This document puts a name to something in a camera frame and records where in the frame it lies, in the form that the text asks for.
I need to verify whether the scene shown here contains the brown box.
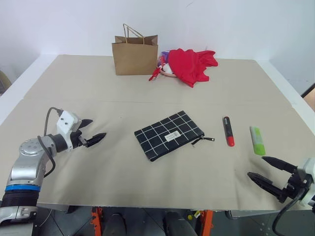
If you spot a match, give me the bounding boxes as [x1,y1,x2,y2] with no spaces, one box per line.
[301,83,315,112]

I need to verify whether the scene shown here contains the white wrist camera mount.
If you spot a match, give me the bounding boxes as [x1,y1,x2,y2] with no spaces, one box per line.
[297,157,315,206]
[56,111,82,151]

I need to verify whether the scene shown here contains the white and purple items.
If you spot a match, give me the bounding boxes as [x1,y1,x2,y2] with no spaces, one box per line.
[157,56,178,78]

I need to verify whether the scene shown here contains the red and black marker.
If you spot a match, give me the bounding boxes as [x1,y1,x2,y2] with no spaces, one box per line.
[222,116,235,148]

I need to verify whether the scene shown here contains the red ribbon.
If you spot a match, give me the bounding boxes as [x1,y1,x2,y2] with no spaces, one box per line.
[148,65,162,82]

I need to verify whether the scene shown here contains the brown paper bag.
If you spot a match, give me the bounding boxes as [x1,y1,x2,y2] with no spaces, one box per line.
[111,23,159,76]

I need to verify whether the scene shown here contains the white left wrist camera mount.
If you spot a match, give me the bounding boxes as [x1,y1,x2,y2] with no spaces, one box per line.
[56,111,82,151]

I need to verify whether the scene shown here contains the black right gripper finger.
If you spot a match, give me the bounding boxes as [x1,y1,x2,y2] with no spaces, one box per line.
[247,172,289,204]
[261,156,299,174]

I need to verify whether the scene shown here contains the orange table leg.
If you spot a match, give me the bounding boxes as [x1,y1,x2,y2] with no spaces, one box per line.
[90,206,103,236]
[200,210,214,236]

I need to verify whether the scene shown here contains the green highlighter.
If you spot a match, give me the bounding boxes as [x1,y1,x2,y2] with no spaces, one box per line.
[249,126,267,156]

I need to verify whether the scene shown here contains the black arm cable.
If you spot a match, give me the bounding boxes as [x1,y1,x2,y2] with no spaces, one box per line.
[36,107,63,178]
[273,186,306,236]

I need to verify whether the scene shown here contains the red cloth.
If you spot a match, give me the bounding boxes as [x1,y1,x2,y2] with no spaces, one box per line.
[168,48,219,88]

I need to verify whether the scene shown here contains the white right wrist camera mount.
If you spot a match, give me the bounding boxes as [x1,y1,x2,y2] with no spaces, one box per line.
[297,157,315,206]

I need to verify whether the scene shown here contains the dark rounded shape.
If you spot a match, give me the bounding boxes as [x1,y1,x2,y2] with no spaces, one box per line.
[105,212,129,236]
[164,211,195,236]

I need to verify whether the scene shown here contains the beige table cover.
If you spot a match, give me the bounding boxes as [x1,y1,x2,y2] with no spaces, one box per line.
[0,54,315,211]

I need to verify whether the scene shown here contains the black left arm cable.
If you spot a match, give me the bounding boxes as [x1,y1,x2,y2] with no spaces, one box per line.
[36,107,63,178]

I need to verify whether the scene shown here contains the olive chair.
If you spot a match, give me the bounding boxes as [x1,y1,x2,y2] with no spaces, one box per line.
[0,70,12,95]

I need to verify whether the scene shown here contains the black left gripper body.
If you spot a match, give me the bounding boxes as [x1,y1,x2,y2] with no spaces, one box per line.
[71,129,89,149]

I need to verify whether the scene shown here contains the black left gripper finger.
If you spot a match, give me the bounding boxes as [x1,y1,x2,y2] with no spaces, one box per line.
[86,132,107,148]
[80,118,94,129]

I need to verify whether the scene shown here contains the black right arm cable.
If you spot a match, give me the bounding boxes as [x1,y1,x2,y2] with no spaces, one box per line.
[273,186,306,236]

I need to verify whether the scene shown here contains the black checkered zipper pouch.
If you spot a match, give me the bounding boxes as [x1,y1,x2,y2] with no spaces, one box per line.
[134,110,215,163]

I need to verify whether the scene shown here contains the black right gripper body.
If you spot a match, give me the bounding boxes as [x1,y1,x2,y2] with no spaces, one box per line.
[283,168,311,198]

